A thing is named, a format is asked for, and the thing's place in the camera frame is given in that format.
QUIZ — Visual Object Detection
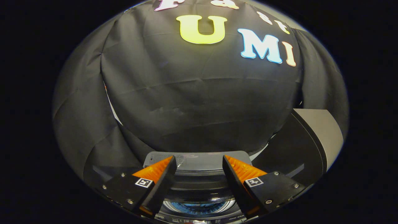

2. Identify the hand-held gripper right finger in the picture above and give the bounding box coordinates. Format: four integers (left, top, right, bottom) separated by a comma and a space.
222, 155, 307, 218

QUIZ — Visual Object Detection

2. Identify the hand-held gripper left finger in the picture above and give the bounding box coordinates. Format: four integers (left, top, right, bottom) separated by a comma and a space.
101, 156, 178, 218

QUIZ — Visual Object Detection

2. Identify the dark grey washing machine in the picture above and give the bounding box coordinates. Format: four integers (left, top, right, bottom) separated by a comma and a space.
152, 199, 249, 224

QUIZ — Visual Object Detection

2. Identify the light blue polo shirt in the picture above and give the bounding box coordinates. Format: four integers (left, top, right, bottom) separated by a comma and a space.
170, 202, 225, 215

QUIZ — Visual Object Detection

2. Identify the black backdrop cloth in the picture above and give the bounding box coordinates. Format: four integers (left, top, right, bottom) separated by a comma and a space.
52, 0, 349, 187

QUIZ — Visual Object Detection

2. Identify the grey cabinet with black top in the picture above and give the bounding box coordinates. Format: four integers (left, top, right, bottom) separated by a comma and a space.
252, 108, 344, 187

